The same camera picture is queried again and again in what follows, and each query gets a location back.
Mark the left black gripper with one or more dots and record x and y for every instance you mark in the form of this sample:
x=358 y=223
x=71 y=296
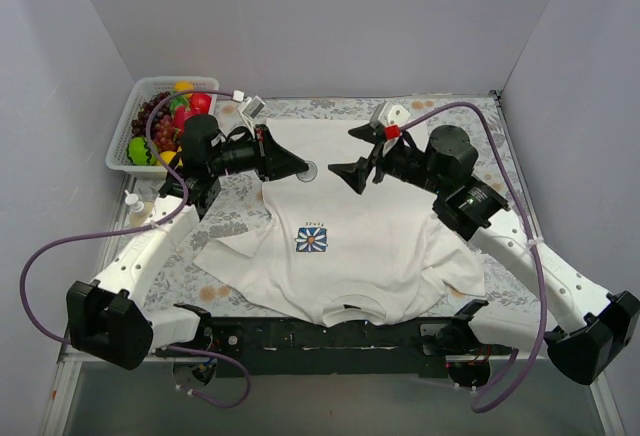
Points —
x=263 y=153

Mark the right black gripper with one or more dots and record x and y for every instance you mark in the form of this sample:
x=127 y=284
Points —
x=377 y=157

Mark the small round brooch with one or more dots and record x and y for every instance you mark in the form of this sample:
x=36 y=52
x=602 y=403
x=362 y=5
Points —
x=309 y=174

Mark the white t-shirt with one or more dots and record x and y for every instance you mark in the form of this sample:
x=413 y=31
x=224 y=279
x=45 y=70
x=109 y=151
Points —
x=329 y=255

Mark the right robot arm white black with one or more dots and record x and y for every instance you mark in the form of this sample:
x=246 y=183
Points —
x=482 y=217

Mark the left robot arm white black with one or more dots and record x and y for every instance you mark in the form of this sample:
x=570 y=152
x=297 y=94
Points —
x=106 y=316

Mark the red toy apple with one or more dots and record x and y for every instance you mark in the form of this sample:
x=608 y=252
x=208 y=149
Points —
x=200 y=102

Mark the floral patterned table mat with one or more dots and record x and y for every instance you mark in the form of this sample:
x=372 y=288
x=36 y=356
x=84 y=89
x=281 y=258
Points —
x=240 y=209

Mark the red toy dragon fruit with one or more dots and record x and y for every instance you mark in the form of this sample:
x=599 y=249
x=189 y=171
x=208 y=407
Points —
x=181 y=115

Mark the yellow toy lemon bottom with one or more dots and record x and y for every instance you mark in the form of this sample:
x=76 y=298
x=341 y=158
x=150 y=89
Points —
x=168 y=157

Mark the yellow toy lemon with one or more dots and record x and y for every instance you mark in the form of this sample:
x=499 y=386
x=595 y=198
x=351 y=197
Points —
x=183 y=86
x=168 y=157

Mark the purple toy grapes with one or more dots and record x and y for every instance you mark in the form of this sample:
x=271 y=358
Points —
x=164 y=132

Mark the yellow toy lemon top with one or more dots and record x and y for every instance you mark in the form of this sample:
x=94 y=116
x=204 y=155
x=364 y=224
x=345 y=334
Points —
x=183 y=86

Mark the green toy watermelon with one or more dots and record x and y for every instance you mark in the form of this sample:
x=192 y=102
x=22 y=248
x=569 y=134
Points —
x=139 y=152

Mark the white pump bottle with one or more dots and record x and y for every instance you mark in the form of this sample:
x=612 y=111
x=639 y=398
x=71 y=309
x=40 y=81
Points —
x=140 y=211

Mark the white plastic basket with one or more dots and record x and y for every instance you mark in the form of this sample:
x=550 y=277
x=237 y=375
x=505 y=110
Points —
x=142 y=91

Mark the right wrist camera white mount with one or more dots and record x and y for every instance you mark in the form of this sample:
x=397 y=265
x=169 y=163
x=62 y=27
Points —
x=388 y=118

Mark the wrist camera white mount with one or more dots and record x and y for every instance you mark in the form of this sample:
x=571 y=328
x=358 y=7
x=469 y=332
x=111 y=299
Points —
x=248 y=107
x=388 y=118

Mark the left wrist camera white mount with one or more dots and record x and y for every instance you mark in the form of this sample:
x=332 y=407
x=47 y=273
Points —
x=248 y=107

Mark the aluminium frame rail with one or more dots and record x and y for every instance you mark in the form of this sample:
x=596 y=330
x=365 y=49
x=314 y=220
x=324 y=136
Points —
x=75 y=356

